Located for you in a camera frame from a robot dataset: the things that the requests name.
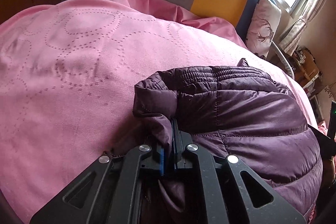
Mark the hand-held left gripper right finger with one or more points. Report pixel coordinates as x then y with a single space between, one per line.
181 150

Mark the pink dotted blanket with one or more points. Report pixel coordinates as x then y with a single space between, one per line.
78 69

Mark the wooden desk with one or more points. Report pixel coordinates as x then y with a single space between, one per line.
309 69

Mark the grey curved bed rail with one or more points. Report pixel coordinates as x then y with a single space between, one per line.
284 58

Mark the light patterned curtain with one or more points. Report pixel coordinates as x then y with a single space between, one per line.
296 29

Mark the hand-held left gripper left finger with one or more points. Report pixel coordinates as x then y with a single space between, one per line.
160 161

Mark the purple quilted down jacket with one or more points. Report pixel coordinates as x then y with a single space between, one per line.
249 121

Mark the white shelf unit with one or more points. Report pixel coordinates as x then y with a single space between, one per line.
317 108

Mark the pale pink printed pillow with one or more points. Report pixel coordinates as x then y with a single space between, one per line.
262 27

